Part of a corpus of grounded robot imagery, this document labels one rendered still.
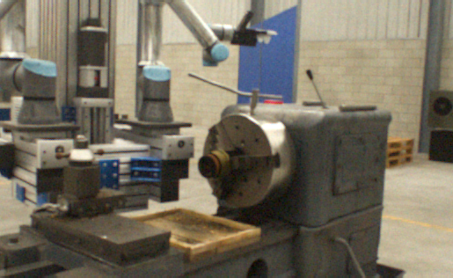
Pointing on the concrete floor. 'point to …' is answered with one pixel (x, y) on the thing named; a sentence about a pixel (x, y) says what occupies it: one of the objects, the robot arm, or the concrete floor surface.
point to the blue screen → (273, 59)
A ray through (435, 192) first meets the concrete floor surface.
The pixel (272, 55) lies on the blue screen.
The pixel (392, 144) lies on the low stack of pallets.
